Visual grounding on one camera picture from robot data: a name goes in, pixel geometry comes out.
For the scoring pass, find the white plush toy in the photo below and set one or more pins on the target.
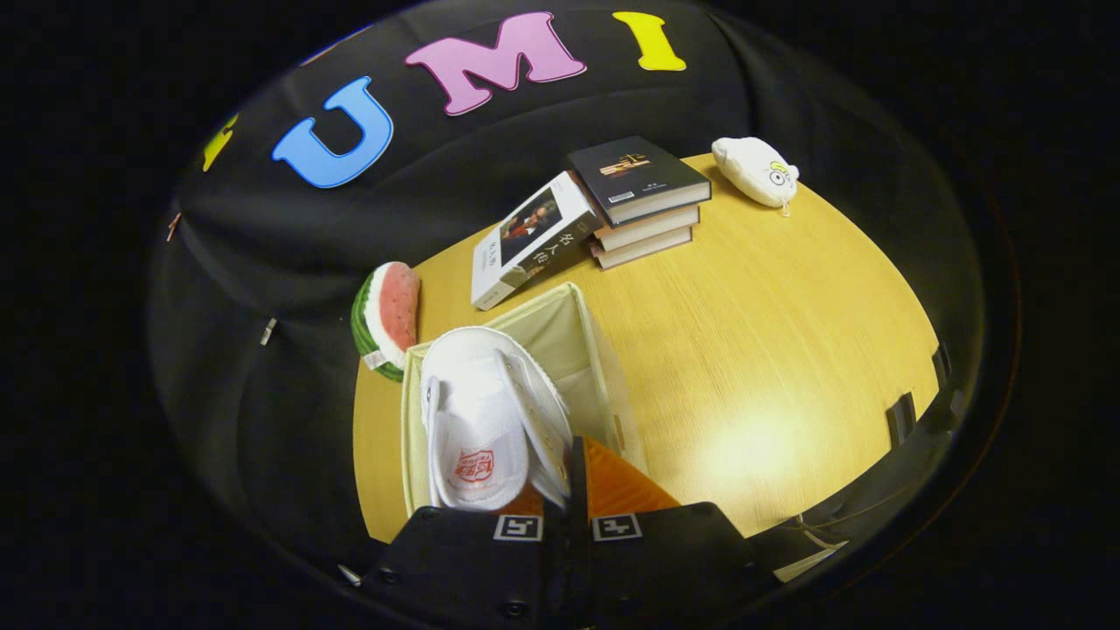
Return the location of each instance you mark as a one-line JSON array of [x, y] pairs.
[[752, 171]]

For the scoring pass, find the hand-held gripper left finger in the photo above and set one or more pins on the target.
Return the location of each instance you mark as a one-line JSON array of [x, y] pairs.
[[464, 560]]

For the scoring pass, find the silver clip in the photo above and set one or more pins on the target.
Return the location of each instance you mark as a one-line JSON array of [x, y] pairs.
[[268, 332]]

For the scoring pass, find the brown edged book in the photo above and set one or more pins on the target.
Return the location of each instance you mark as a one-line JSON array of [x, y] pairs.
[[652, 229], [647, 248]]

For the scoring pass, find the white canvas shoe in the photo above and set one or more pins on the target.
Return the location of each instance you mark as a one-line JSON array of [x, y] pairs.
[[481, 411]]

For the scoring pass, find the copper clip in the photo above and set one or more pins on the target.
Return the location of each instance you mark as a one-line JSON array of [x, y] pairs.
[[172, 226]]

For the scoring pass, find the watermelon slice plush toy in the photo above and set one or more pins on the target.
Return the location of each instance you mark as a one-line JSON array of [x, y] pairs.
[[394, 311]]

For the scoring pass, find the cream fabric storage box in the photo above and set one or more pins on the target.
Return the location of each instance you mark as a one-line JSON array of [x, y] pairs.
[[569, 337]]

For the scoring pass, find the black cover book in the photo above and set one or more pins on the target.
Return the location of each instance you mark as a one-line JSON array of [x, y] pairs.
[[634, 175]]

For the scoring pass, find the white portrait cover book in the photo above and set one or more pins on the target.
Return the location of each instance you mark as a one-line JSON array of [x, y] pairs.
[[534, 236]]

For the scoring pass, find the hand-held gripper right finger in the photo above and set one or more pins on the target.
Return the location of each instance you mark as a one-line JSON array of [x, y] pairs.
[[577, 490]]

